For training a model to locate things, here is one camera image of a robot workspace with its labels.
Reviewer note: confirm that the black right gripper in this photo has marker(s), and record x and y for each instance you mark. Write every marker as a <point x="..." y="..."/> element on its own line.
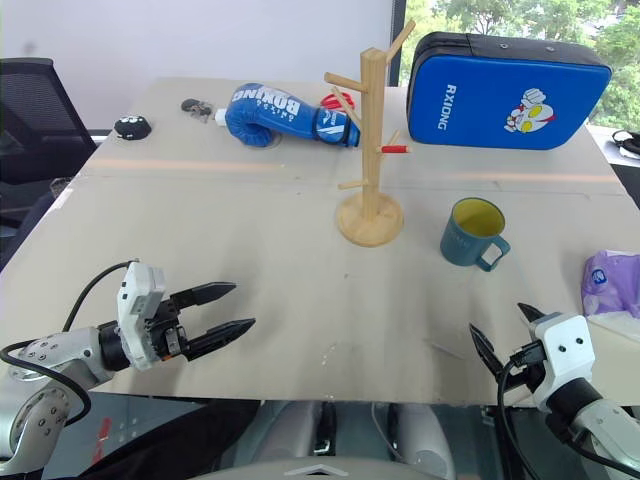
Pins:
<point x="527" y="362"/>

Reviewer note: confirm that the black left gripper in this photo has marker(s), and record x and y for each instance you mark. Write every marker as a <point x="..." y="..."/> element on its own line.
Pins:
<point x="167" y="332"/>

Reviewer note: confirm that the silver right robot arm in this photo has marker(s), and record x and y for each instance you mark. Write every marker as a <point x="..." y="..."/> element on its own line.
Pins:
<point x="600" y="420"/>

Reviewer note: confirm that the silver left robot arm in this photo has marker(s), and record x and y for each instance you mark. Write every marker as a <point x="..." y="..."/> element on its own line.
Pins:
<point x="60" y="350"/>

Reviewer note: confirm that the wooden mug tree stand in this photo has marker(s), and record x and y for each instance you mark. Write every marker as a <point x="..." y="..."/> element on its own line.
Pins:
<point x="371" y="165"/>

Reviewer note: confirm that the teal mug with yellow inside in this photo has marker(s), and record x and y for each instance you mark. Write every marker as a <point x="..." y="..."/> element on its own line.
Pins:
<point x="465" y="245"/>

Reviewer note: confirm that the purple tissue pack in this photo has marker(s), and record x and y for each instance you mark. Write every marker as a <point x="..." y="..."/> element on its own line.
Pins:
<point x="612" y="285"/>

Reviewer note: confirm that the silver robot torso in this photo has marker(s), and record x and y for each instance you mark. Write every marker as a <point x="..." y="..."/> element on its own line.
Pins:
<point x="320" y="445"/>

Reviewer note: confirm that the blue boxing glove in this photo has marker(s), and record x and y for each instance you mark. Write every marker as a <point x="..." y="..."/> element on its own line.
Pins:
<point x="265" y="117"/>

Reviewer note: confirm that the black round pouch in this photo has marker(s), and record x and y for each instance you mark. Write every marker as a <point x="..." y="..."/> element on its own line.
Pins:
<point x="131" y="127"/>

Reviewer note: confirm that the white side desk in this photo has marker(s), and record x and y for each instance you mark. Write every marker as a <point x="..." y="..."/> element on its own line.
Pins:
<point x="607" y="150"/>

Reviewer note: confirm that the dark key bunch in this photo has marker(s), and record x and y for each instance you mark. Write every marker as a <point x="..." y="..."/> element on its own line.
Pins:
<point x="197" y="107"/>

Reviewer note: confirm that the black headphones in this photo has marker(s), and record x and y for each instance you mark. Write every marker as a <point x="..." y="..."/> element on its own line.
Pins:
<point x="627" y="142"/>

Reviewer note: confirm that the blue kick pad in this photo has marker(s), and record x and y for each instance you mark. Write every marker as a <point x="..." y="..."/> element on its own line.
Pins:
<point x="480" y="95"/>

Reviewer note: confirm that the black office chair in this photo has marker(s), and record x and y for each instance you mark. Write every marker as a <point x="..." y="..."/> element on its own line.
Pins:
<point x="35" y="130"/>

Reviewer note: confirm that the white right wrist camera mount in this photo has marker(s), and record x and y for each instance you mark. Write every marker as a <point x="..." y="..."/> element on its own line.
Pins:
<point x="565" y="350"/>

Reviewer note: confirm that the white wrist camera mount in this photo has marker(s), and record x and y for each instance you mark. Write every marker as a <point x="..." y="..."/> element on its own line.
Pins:
<point x="565" y="350"/>
<point x="134" y="300"/>

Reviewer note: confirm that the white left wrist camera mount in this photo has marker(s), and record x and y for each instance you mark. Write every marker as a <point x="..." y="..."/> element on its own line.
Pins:
<point x="134" y="300"/>

